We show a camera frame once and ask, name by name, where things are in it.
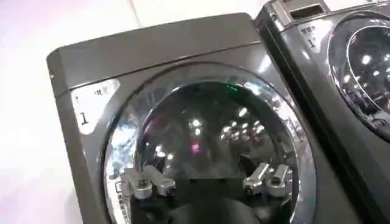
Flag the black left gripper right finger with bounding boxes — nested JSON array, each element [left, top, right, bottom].
[[243, 162, 294, 198]]

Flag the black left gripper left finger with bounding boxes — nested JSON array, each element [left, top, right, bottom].
[[121, 164, 177, 200]]

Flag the round glass dryer door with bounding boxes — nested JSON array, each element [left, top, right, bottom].
[[327, 11, 390, 143], [102, 62, 317, 224]]

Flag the white number label sticker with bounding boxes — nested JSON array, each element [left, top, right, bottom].
[[297, 19, 335, 55], [71, 78, 121, 136]]

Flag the grey dryer with drawer slot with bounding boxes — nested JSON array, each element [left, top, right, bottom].
[[254, 0, 390, 224]]

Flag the grey dryer with white label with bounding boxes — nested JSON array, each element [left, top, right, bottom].
[[46, 12, 360, 224]]

